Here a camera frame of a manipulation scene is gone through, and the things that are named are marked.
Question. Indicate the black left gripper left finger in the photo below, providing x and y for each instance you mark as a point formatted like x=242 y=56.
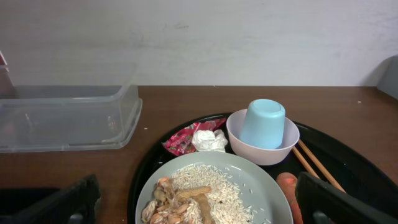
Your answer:
x=78 y=203

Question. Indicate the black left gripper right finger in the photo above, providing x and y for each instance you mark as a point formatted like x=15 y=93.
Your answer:
x=320 y=202

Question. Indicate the orange carrot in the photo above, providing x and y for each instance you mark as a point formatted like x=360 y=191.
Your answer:
x=287 y=182

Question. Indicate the grey plate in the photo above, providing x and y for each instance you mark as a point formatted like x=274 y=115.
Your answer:
x=229 y=189

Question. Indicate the rice and food scraps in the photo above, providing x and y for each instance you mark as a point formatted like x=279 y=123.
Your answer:
x=195 y=194

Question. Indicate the left wooden chopstick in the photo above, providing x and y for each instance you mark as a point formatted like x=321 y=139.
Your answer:
x=304 y=162

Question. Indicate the wooden chopstick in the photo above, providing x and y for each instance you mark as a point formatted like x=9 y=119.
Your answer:
x=304 y=162
x=320 y=166

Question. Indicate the right wooden chopstick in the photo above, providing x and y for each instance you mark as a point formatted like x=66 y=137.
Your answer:
x=320 y=166

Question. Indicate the pink white bowl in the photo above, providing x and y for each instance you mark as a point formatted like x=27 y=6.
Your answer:
x=263 y=157

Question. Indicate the light blue cup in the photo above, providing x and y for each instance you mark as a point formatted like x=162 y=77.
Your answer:
x=263 y=125

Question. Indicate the clear plastic bin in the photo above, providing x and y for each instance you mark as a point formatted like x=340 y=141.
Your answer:
x=68 y=118

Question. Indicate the red snack wrapper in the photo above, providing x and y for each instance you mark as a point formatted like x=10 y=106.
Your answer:
x=180 y=143

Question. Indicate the crumpled white tissue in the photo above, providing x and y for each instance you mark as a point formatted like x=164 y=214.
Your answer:
x=206 y=140

